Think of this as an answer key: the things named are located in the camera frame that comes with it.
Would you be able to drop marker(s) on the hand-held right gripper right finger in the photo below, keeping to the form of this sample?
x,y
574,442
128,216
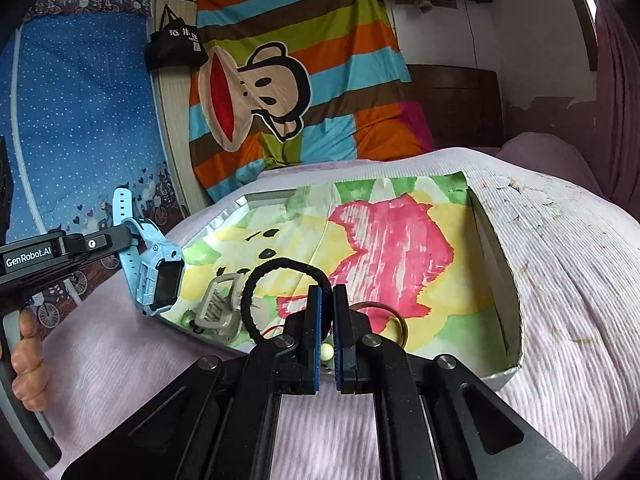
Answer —
x,y
340,340

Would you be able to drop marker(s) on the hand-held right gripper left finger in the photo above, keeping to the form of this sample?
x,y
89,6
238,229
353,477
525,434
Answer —
x,y
314,340

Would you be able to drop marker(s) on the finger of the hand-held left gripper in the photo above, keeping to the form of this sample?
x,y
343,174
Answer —
x,y
105,244

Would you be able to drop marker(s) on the light blue smartwatch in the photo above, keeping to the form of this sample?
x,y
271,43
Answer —
x,y
160,280

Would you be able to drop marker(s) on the beige hair claw clip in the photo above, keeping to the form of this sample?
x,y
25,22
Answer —
x,y
220,327

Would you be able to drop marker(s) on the cardboard box with colourful lining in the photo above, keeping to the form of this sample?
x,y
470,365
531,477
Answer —
x,y
400,240

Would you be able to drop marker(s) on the person's left hand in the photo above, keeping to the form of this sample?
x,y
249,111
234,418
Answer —
x,y
27,375

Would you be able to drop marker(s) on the blue dotted fabric wardrobe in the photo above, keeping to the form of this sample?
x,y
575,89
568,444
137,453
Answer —
x,y
85,110

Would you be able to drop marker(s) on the black tote bag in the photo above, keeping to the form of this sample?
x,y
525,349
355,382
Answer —
x,y
175,42

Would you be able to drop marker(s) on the dark wooden headboard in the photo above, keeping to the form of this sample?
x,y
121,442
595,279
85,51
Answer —
x,y
455,105

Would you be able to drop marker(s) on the pink pillow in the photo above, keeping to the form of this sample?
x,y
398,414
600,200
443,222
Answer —
x,y
550,160

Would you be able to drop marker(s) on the striped monkey print blanket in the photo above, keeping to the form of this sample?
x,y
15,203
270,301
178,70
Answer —
x,y
325,25

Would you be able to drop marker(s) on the pink curtain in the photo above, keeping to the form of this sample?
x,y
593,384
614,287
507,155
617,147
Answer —
x,y
617,100

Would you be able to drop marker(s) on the window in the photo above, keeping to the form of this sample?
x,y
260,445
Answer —
x,y
582,0

